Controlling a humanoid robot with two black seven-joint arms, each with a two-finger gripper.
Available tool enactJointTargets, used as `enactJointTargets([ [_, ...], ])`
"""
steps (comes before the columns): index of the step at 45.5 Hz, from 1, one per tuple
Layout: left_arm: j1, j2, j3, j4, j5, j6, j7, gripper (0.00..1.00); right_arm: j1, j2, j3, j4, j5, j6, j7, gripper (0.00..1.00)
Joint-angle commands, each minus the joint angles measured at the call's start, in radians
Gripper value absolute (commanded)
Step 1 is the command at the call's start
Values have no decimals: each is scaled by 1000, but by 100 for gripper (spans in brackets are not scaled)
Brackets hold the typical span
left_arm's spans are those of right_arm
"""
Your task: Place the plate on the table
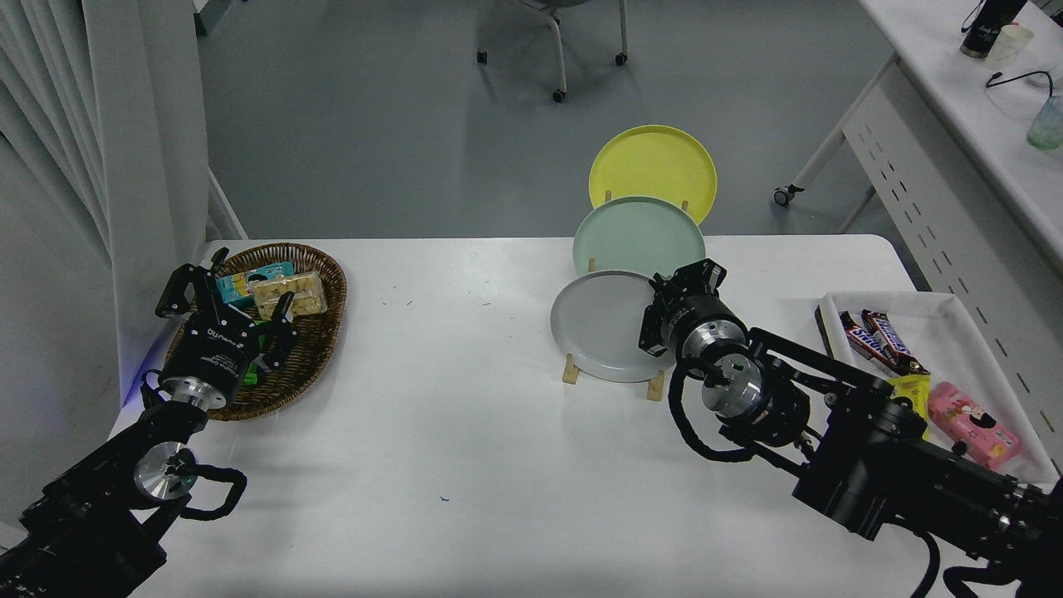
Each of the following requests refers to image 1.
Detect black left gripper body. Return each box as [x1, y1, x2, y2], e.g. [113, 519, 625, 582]
[169, 311, 262, 391]

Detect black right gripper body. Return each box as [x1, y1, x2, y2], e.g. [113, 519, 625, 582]
[663, 287, 747, 356]

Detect grey plate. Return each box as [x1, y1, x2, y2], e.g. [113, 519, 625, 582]
[550, 270, 678, 383]

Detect wooden plate rack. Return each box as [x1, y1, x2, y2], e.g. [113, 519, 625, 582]
[562, 191, 690, 403]

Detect mint green plate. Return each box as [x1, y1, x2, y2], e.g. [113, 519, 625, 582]
[573, 196, 707, 280]

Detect yellow plate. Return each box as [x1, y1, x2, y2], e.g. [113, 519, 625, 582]
[589, 125, 718, 225]

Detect green snack packet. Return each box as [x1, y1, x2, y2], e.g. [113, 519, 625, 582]
[241, 320, 287, 388]

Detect brown wicker basket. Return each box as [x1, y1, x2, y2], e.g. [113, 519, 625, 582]
[164, 243, 348, 422]

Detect clear pack of biscuits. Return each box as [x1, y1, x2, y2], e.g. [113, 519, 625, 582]
[247, 270, 327, 321]

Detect teal snack packet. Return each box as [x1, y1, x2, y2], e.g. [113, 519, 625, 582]
[216, 262, 296, 301]

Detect white curtain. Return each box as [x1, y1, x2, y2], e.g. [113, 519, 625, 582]
[0, 0, 208, 532]

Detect yellow snack packet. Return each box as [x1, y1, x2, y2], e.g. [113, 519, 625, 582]
[889, 374, 933, 441]

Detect office chair on casters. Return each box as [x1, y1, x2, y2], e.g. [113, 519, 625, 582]
[476, 0, 629, 104]

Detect white tray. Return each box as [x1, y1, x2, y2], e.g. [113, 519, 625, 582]
[814, 291, 1060, 487]

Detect pink snack packet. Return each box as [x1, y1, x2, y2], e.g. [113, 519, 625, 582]
[928, 380, 1022, 470]

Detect white side table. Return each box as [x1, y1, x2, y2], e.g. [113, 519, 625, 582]
[772, 0, 1063, 433]

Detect black bottle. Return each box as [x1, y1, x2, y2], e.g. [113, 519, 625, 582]
[960, 0, 1028, 59]

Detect white paper cup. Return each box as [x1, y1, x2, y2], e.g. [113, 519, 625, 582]
[984, 23, 1035, 71]

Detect black cable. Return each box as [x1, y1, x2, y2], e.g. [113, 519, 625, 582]
[986, 70, 1056, 105]

